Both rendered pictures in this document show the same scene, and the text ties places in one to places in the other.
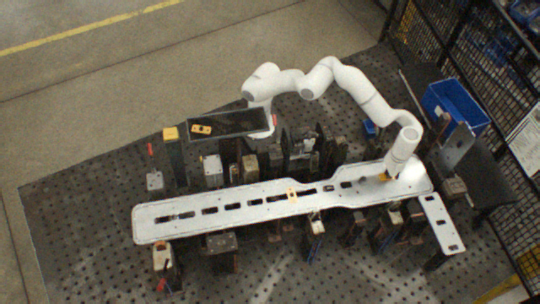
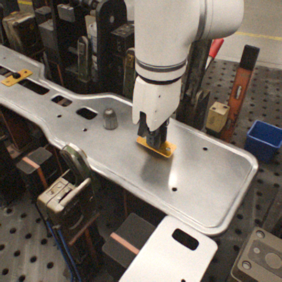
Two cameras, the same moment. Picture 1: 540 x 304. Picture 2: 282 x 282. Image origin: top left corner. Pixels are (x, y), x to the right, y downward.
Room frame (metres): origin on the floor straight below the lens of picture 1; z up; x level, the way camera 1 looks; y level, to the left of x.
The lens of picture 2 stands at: (0.76, -0.89, 1.45)
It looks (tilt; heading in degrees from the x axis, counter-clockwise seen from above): 46 degrees down; 52
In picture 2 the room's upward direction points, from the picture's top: straight up
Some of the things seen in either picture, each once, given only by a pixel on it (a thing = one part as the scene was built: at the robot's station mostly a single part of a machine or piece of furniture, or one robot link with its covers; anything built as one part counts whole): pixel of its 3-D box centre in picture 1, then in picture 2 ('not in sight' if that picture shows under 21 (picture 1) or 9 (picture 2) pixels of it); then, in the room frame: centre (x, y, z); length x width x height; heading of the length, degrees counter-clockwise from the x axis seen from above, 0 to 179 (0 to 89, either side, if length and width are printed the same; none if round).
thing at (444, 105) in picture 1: (453, 111); not in sight; (1.41, -0.91, 1.09); 0.30 x 0.17 x 0.13; 25
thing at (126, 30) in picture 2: (321, 158); (128, 94); (1.18, -0.28, 0.91); 0.07 x 0.05 x 0.42; 17
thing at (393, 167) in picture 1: (396, 160); (158, 92); (1.05, -0.57, 1.15); 0.10 x 0.07 x 0.11; 17
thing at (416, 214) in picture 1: (406, 224); (133, 268); (0.89, -0.70, 0.84); 0.11 x 0.10 x 0.28; 17
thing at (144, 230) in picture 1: (288, 198); (11, 77); (0.90, -0.11, 1.00); 1.38 x 0.22 x 0.02; 107
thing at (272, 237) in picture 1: (272, 214); (16, 110); (0.88, -0.05, 0.84); 0.17 x 0.06 x 0.29; 17
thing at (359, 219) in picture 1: (353, 231); (50, 198); (0.82, -0.44, 0.84); 0.11 x 0.08 x 0.29; 17
